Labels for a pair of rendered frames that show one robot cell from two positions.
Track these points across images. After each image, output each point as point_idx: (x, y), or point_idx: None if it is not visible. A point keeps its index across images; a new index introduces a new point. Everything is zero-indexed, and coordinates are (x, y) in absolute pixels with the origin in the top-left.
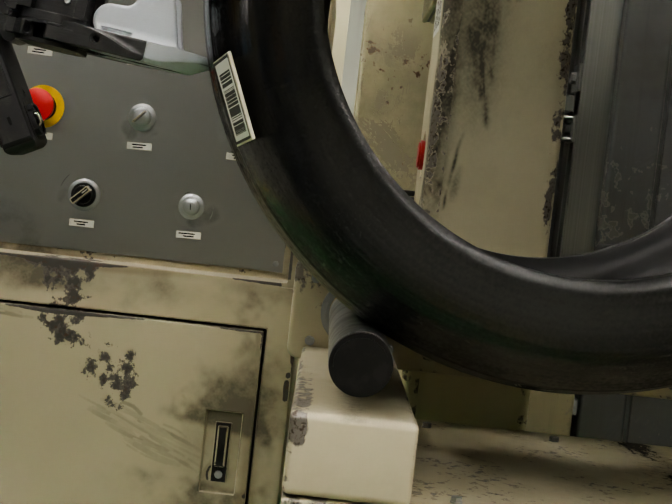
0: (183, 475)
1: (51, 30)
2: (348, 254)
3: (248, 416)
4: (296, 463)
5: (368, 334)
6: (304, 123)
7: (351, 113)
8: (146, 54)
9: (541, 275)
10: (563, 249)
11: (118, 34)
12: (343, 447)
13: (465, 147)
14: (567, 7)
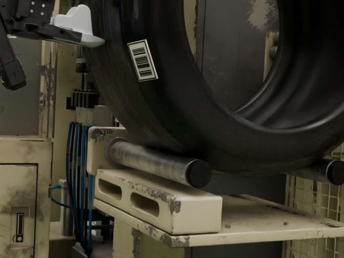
0: (1, 241)
1: (41, 28)
2: (192, 126)
3: (32, 207)
4: (177, 220)
5: (201, 160)
6: (176, 70)
7: (196, 65)
8: (82, 39)
9: (268, 128)
10: None
11: (69, 29)
12: (195, 210)
13: None
14: (195, 7)
